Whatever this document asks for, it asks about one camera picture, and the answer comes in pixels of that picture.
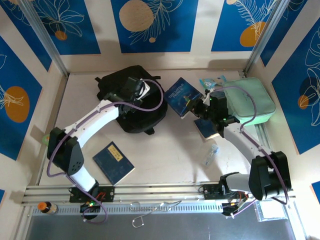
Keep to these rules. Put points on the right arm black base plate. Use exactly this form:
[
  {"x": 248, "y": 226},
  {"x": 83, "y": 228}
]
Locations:
[{"x": 211, "y": 192}]

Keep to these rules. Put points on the black backpack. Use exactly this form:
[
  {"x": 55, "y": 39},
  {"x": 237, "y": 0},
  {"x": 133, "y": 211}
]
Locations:
[{"x": 145, "y": 117}]

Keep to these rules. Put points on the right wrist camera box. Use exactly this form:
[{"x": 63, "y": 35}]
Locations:
[{"x": 207, "y": 100}]

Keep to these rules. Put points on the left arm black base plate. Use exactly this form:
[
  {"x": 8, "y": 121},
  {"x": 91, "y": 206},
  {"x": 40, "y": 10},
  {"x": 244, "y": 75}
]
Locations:
[{"x": 107, "y": 195}]

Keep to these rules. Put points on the clear plastic bag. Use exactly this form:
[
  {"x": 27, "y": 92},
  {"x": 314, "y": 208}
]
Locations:
[{"x": 271, "y": 211}]

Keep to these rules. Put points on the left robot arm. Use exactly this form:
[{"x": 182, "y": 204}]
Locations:
[{"x": 95, "y": 120}]

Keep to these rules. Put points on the small green bottle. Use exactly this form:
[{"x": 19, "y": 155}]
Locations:
[{"x": 45, "y": 138}]

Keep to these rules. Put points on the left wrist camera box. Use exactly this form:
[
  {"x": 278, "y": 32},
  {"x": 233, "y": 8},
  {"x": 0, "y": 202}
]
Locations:
[{"x": 146, "y": 88}]

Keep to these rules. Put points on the dark bottle orange cap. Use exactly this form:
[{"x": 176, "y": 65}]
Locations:
[{"x": 50, "y": 208}]

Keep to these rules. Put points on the blue floral wall panel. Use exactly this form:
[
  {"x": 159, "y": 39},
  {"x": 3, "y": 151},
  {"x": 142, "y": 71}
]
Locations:
[
  {"x": 15, "y": 130},
  {"x": 170, "y": 30},
  {"x": 281, "y": 30},
  {"x": 230, "y": 25},
  {"x": 300, "y": 120},
  {"x": 23, "y": 25},
  {"x": 75, "y": 30}
]

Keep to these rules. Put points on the blue white snack packet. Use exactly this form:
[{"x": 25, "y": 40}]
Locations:
[{"x": 207, "y": 82}]

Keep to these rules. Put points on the mint green zip case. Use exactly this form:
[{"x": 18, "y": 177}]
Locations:
[{"x": 250, "y": 100}]

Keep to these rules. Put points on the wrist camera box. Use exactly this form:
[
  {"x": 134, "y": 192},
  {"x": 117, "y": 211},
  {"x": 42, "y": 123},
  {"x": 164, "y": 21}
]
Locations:
[
  {"x": 146, "y": 88},
  {"x": 207, "y": 100}
]

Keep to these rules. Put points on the aluminium frame post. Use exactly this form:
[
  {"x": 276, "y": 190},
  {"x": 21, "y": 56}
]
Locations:
[
  {"x": 42, "y": 35},
  {"x": 262, "y": 37}
]

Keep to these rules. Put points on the blue Little Prince book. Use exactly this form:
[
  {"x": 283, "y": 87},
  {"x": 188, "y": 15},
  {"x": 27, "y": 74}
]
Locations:
[{"x": 180, "y": 95}]

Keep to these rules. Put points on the small dark blue book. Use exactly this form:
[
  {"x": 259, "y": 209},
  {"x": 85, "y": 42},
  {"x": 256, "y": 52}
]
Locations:
[{"x": 206, "y": 128}]

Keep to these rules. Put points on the clear plastic bottle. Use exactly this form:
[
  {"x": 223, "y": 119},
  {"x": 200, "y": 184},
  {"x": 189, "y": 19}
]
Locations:
[{"x": 210, "y": 155}]

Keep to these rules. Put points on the aluminium mounting rail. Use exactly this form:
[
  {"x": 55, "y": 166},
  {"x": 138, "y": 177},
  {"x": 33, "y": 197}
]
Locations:
[{"x": 160, "y": 191}]

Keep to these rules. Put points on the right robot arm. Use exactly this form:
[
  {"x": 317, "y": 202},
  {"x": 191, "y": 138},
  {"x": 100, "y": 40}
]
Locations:
[{"x": 240, "y": 140}]

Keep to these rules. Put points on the dark blue book yellow label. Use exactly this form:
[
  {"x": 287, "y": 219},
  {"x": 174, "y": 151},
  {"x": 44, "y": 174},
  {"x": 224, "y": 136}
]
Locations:
[{"x": 115, "y": 165}]

